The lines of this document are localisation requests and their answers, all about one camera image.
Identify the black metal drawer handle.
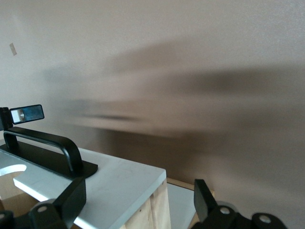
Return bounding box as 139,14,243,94
0,126,99,179

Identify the light wooden cabinet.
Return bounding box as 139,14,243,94
165,177,215,229

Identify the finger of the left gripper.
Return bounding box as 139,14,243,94
0,104,45,132

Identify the white-fronted wooden drawer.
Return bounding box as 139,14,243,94
0,126,171,229

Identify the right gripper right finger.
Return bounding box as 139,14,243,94
190,178,289,229

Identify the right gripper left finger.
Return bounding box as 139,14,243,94
0,176,87,229

